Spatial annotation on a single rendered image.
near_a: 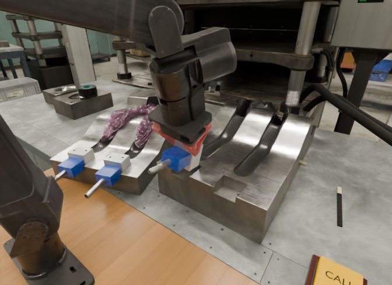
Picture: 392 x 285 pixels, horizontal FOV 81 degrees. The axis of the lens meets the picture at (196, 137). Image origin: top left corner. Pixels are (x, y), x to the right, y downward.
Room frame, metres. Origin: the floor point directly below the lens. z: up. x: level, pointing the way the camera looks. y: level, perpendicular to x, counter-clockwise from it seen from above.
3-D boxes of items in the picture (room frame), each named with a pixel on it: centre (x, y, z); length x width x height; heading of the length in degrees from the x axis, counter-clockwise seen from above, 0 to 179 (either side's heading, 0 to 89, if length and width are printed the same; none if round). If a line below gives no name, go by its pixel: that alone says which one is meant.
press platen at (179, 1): (1.63, -0.18, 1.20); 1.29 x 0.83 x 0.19; 55
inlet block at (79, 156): (0.46, 0.31, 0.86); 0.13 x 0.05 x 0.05; 163
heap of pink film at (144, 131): (0.70, 0.18, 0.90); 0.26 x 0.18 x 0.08; 163
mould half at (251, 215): (0.57, -0.16, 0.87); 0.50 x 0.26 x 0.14; 145
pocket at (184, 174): (0.42, 0.02, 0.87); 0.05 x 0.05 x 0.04; 55
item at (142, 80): (1.63, -0.17, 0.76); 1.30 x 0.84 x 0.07; 55
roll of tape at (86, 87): (1.02, 0.49, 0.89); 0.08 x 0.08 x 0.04
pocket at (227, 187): (0.36, -0.07, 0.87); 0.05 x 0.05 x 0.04; 55
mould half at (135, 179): (0.70, 0.19, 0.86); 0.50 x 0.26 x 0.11; 163
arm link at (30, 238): (0.26, 0.26, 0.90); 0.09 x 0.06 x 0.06; 22
